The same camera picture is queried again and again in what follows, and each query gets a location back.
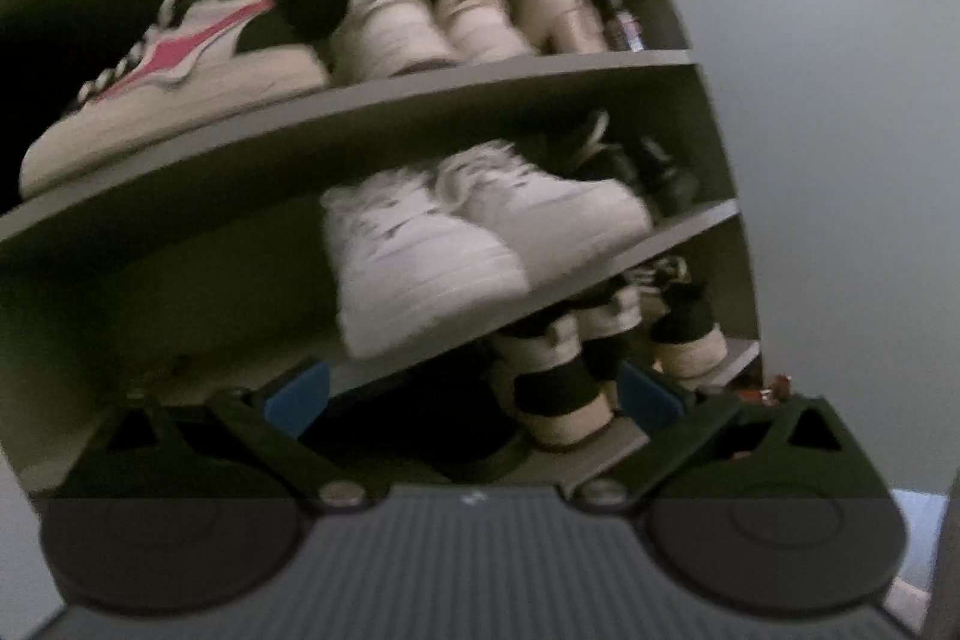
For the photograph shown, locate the white chunky sneaker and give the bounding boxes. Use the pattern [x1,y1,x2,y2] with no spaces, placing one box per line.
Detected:
[434,140,652,289]
[320,169,530,360]

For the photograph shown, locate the white shoe cabinet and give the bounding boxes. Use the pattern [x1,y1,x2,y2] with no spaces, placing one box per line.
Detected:
[2,0,760,495]

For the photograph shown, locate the white pink sneaker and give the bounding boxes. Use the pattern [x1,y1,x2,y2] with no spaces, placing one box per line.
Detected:
[20,0,331,200]

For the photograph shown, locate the white right cabinet door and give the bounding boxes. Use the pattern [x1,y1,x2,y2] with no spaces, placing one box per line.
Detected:
[675,0,958,492]

